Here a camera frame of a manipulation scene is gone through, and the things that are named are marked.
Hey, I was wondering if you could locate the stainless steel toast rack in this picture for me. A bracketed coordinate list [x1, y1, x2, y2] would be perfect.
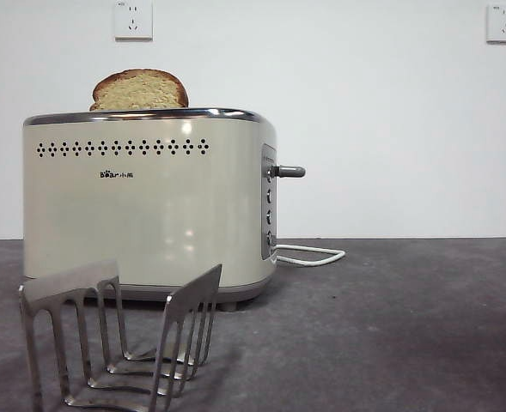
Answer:
[18, 258, 223, 412]

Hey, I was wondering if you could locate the grey toaster lever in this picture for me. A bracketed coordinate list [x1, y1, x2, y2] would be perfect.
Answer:
[274, 164, 308, 179]

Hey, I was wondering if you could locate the white wall socket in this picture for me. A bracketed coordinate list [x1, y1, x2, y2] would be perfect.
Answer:
[485, 3, 506, 45]
[114, 0, 154, 42]

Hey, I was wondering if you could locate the brown-crusted bread slice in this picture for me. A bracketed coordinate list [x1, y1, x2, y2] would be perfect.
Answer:
[88, 68, 191, 112]

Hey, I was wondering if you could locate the cream toaster with chrome trim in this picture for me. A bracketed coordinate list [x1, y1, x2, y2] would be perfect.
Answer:
[22, 106, 278, 312]

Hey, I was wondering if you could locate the white power cable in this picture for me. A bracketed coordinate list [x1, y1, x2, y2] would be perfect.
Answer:
[274, 244, 347, 268]

